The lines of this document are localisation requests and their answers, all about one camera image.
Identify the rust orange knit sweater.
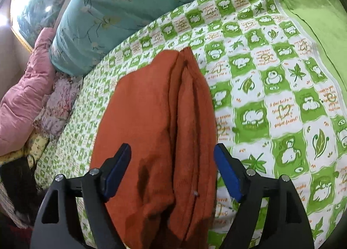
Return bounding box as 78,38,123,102
91,47,217,248

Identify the lime green sheet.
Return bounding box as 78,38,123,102
281,0,346,93

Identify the green white patterned bedsheet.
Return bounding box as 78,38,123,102
35,0,346,248

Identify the plaid checked cloth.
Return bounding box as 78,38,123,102
1,179,30,229

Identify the pink quilted blanket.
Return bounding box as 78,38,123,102
1,27,56,156

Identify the yellow floral pillow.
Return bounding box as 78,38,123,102
0,131,49,168

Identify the purple floral ruffled pillow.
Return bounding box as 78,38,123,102
33,73,83,141

